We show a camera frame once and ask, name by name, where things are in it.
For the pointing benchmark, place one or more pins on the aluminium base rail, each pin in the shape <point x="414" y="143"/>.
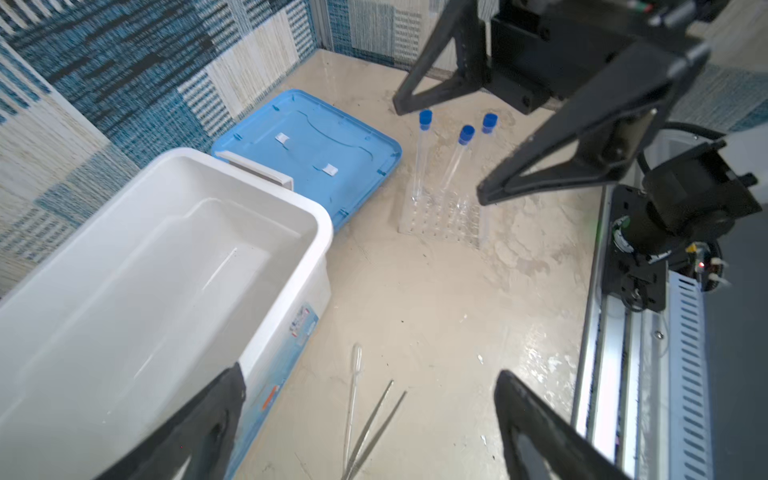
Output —
<point x="642" y="397"/>

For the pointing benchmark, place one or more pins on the metal tweezers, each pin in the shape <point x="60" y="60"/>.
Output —
<point x="373" y="431"/>

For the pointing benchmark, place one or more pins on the clear test tube rack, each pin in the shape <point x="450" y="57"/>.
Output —
<point x="443" y="217"/>

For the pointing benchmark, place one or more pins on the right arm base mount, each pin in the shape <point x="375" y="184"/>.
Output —
<point x="636" y="252"/>

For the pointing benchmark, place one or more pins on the blue plastic lid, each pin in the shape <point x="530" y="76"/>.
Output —
<point x="333" y="158"/>

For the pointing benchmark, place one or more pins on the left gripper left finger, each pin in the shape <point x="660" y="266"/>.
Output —
<point x="196" y="442"/>

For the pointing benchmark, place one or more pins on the white plastic bin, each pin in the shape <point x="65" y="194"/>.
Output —
<point x="194" y="268"/>

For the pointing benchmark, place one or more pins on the blue-capped test tube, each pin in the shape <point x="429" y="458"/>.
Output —
<point x="486" y="144"/>
<point x="425" y="122"/>
<point x="465" y="137"/>

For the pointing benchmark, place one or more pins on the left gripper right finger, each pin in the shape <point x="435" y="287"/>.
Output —
<point x="537" y="442"/>

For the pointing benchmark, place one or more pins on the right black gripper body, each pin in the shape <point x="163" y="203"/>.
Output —
<point x="542" y="50"/>

